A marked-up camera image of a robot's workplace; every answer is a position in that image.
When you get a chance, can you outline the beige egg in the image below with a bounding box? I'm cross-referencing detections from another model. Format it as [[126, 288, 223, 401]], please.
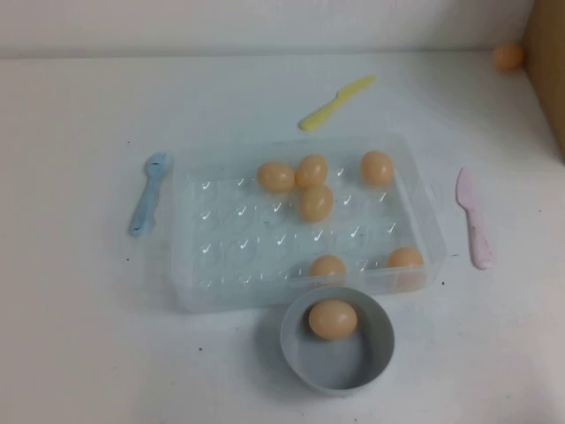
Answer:
[[492, 42, 525, 72], [309, 254, 348, 278], [307, 299, 358, 341], [299, 184, 335, 223], [360, 150, 394, 186], [257, 161, 296, 193], [295, 154, 328, 190], [387, 246, 425, 270]]

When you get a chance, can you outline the clear plastic egg box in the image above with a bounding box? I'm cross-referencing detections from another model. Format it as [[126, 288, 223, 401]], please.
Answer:
[[169, 133, 448, 315]]

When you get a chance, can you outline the brown cardboard box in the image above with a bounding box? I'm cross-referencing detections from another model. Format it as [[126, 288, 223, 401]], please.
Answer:
[[520, 0, 565, 167]]

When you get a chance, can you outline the yellow plastic knife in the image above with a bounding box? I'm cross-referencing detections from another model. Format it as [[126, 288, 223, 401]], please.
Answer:
[[298, 75, 377, 132]]

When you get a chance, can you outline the grey round bowl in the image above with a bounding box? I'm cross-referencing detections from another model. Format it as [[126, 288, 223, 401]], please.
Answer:
[[280, 285, 396, 394]]

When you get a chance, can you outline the pink plastic knife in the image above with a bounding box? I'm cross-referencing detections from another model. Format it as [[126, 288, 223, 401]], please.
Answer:
[[456, 166, 494, 270]]

